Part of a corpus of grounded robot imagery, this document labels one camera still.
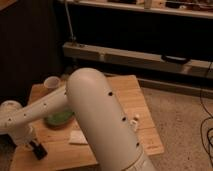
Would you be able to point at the white remote control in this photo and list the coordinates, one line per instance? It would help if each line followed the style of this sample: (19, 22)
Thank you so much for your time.
(135, 122)

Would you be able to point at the wooden table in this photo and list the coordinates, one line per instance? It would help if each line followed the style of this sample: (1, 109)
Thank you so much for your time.
(62, 155)

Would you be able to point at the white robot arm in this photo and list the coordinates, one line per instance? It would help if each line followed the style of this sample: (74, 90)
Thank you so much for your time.
(99, 114)

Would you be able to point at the upper wooden shelf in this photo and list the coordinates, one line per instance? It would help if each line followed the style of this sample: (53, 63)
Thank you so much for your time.
(122, 6)

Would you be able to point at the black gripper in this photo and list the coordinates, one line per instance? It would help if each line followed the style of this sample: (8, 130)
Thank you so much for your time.
(38, 150)

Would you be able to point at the white sponge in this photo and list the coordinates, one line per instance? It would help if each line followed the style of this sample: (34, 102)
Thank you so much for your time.
(77, 137)

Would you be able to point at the long wooden bench shelf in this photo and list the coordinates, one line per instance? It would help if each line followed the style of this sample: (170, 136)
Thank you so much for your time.
(135, 59)

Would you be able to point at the metal pole stand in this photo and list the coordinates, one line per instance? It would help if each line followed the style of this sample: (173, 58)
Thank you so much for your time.
(72, 38)

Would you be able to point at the black handle on shelf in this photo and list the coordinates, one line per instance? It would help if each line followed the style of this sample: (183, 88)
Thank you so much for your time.
(175, 60)

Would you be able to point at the translucent plastic cup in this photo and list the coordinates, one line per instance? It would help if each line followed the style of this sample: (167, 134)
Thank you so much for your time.
(52, 82)

